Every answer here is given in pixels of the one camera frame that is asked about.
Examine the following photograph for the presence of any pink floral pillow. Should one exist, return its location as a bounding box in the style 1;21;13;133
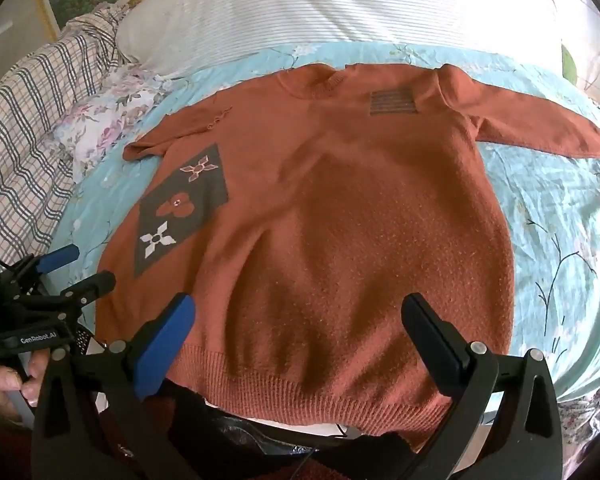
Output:
52;72;182;167

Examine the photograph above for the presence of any person's left hand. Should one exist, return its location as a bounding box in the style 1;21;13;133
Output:
0;347;52;425

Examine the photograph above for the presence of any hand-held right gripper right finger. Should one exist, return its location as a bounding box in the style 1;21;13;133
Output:
401;293;564;480

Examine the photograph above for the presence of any white striped quilt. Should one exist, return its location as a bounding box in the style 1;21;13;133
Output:
115;0;572;81

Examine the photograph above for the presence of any plaid bed sheet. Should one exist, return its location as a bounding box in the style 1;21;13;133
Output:
0;7;131;272

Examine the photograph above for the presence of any orange knit sweater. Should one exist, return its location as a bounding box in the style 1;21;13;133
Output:
96;62;600;450

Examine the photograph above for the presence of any person's dark red clothing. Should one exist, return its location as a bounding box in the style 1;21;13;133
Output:
100;385;433;480

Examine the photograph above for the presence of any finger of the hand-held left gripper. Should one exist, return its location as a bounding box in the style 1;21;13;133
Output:
45;270;117;312
34;243;81;277

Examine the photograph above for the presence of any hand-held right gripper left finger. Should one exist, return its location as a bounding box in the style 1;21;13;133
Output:
30;292;202;480

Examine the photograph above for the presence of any light blue floral blanket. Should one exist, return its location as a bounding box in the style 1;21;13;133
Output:
55;42;600;443

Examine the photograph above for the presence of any white leaf-print pillow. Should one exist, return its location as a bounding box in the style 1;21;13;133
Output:
555;0;600;128

